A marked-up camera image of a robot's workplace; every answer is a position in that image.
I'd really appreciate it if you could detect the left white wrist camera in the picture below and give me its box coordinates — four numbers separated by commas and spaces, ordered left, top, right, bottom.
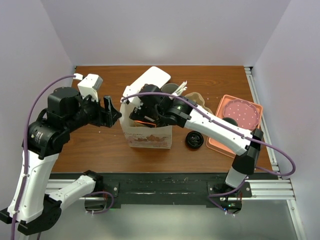
73, 73, 103, 102

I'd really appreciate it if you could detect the dark green mug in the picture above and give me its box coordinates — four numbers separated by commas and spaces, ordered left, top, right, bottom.
222, 117, 238, 126

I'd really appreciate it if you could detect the pink dotted plate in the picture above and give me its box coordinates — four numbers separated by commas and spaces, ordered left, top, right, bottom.
223, 98, 261, 131

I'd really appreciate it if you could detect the beige paper takeout bag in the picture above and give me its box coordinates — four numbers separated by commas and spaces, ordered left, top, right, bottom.
119, 104, 173, 149

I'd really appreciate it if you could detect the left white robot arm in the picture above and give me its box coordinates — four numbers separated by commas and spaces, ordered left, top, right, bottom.
0, 87, 121, 236

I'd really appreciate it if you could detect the white oblong tray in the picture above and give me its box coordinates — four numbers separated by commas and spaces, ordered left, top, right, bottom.
123, 66, 171, 97

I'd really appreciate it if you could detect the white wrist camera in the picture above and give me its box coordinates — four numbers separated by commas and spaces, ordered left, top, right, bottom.
73, 73, 103, 102
121, 84, 145, 110

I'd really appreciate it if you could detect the cardboard cup carrier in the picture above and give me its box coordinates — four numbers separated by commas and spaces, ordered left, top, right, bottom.
185, 92, 213, 114

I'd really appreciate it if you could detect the salmon pink tray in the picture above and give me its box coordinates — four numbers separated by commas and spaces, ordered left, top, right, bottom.
206, 94, 264, 159

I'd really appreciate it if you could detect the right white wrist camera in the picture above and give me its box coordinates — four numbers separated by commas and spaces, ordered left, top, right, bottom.
121, 84, 145, 110

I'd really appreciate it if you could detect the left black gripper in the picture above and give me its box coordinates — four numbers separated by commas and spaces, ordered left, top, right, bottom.
66, 89, 122, 132

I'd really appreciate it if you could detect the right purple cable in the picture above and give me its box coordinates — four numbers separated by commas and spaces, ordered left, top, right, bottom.
121, 92, 296, 216

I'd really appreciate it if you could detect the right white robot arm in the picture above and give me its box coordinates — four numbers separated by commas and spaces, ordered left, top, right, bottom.
121, 84, 263, 197

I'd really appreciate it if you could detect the grey cylindrical holder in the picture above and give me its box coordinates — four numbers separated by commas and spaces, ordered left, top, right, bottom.
161, 83, 179, 94

